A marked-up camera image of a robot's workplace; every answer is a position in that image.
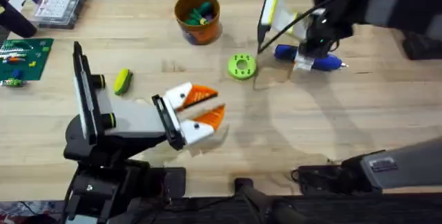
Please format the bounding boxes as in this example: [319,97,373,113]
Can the clear plastic parts box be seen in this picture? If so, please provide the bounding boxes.
[32,0,89,30]

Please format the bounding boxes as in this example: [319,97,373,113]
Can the green disc with holes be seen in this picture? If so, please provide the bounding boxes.
[227,53,258,81]

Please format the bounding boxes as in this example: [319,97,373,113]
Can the black rail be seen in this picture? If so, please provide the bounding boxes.
[0,178,442,224]

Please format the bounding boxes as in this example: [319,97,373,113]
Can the black handle tool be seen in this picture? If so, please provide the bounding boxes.
[0,0,39,39]

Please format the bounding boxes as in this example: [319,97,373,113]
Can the green board with toy blocks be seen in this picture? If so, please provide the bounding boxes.
[0,37,55,88]

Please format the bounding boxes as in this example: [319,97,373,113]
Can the yellow green toy vegetable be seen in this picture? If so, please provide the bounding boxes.
[113,68,134,97]

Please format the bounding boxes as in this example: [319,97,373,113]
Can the right wrist upright black plate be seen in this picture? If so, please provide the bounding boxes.
[257,0,283,54]

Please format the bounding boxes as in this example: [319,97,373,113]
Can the wrist upright black plate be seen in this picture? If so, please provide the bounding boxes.
[72,40,99,145]
[257,0,283,54]

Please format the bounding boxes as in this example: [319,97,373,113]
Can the orange tub with toys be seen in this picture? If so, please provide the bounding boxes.
[173,0,222,46]

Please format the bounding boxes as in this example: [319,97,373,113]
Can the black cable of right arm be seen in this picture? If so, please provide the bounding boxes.
[258,0,442,54]

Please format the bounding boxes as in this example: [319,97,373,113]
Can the black block at table side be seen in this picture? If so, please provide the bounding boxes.
[401,30,442,61]

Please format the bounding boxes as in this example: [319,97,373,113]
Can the blue electric screwdriver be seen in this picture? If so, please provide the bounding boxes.
[274,44,349,72]

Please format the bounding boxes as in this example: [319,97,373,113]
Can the left wrist upright black plate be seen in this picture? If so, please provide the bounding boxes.
[72,40,99,145]

